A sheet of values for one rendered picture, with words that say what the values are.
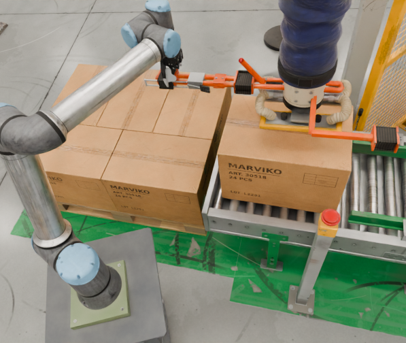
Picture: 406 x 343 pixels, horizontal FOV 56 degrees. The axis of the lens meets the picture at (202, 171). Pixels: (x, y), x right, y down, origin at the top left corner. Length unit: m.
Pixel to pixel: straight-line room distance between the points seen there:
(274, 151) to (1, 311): 2.01
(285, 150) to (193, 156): 0.70
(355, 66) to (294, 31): 1.46
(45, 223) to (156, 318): 0.59
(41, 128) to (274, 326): 1.76
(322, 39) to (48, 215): 1.15
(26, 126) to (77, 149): 1.39
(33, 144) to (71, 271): 0.55
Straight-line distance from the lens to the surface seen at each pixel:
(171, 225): 2.67
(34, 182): 1.40
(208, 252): 2.57
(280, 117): 1.69
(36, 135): 1.17
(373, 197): 2.21
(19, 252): 3.01
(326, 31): 1.41
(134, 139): 2.48
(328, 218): 1.52
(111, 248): 1.86
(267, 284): 2.48
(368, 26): 2.67
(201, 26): 4.25
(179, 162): 2.29
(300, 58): 1.47
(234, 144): 1.81
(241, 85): 1.65
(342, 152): 1.82
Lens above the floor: 2.35
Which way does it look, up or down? 54 degrees down
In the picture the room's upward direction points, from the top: 10 degrees counter-clockwise
